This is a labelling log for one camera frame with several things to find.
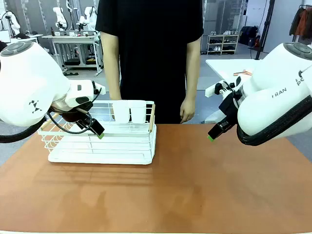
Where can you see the white side table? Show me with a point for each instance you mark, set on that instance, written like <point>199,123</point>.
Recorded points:
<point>224,67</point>

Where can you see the white background workbench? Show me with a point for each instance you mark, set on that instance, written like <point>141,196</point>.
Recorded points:
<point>73,39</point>

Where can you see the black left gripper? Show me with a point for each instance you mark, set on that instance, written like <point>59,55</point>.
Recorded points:
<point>73,115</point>

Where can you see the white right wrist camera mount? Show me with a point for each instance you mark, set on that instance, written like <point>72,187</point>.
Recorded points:
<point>210,90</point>

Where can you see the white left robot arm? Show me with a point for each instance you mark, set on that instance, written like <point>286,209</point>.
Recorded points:
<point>31,80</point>

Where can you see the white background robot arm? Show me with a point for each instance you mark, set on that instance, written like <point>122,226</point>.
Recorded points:
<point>59,18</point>
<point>11,23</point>
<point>87,19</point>

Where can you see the black bags pile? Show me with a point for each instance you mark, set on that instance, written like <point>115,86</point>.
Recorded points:
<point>249,35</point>

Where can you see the person torso black t-shirt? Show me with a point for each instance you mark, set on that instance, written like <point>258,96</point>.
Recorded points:
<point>151,61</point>

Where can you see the black pole stand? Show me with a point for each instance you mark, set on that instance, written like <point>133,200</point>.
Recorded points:
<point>264,29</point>

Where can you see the person left forearm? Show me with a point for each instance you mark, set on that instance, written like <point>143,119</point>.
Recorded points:
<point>193,70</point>

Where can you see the hanging jackets on rack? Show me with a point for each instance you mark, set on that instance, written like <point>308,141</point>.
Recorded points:
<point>302,22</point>

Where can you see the person left hand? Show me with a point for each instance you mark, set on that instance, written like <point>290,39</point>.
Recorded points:
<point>187,111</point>

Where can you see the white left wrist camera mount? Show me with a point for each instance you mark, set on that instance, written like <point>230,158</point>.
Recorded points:
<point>100,89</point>

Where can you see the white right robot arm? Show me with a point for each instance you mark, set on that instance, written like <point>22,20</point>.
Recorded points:
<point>270,104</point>

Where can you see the person right forearm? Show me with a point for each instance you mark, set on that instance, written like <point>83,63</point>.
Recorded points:
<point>111,65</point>

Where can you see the white utensil cup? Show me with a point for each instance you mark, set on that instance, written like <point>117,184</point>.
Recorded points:
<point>137,112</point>
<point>121,112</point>

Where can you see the wooden shoe rack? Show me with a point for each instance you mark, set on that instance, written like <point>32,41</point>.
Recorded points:
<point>223,44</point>

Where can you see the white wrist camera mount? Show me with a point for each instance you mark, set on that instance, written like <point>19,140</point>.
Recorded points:
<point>210,90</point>
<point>100,89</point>

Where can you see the white plastic bag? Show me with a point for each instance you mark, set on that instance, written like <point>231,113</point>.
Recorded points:
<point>214,117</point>

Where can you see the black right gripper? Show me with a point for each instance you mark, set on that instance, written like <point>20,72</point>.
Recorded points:
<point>230,107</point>

